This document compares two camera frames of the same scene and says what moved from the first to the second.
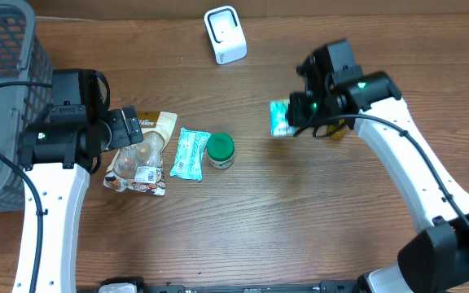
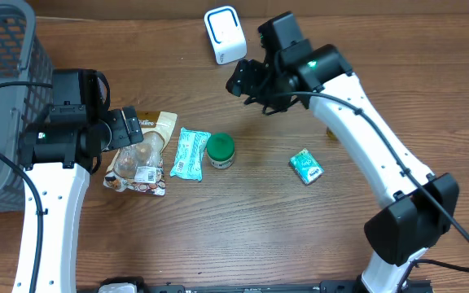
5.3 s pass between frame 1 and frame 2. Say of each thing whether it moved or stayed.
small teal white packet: moved
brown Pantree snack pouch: stayed
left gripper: stayed
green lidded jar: stayed
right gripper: moved
